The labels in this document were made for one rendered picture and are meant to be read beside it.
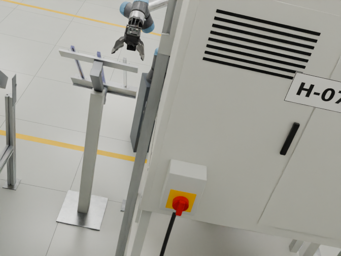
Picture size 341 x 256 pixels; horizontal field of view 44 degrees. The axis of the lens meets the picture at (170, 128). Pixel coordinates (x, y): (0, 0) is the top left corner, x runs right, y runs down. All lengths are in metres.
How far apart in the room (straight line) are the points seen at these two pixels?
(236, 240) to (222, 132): 0.82
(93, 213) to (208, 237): 0.97
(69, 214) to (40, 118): 0.93
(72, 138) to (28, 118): 0.37
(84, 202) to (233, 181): 1.45
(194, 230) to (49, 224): 1.00
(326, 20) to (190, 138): 0.42
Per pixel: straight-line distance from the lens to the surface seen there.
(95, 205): 2.59
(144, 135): 1.61
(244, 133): 1.07
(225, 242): 1.78
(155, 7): 2.39
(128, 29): 2.02
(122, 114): 3.35
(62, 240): 2.44
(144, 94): 2.72
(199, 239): 1.75
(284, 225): 1.31
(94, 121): 2.09
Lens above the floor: 1.93
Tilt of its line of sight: 36 degrees down
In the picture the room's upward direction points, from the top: 15 degrees clockwise
